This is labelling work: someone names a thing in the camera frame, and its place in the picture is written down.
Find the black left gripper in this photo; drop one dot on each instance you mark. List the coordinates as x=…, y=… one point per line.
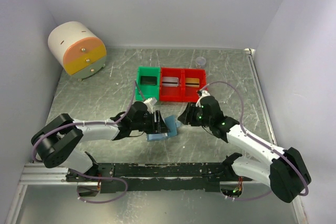
x=160, y=126

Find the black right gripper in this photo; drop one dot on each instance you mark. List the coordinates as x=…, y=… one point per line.
x=185, y=117

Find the red plastic bin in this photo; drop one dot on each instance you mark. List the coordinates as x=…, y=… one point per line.
x=190, y=94
x=171, y=94

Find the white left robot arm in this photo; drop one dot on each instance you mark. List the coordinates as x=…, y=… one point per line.
x=55, y=144

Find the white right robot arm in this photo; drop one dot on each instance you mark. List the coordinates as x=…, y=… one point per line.
x=283, y=171

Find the gold credit card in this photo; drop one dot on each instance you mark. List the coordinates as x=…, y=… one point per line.
x=192, y=82

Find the silver credit card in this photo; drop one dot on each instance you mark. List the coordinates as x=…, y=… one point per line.
x=170, y=82

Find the black credit card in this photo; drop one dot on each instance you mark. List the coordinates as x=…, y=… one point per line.
x=148, y=80

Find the green plastic bin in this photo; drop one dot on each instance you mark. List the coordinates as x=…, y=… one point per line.
x=148, y=91

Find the small clear plastic cup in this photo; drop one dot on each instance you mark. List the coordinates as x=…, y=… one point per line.
x=200, y=62

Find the round pastel drawer cabinet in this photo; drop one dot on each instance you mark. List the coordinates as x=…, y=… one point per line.
x=79, y=51

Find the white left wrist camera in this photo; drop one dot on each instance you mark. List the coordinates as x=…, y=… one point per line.
x=150, y=103

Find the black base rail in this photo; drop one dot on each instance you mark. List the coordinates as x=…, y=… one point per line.
x=170, y=176

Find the aluminium frame rail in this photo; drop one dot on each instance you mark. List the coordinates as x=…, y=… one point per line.
x=250, y=56

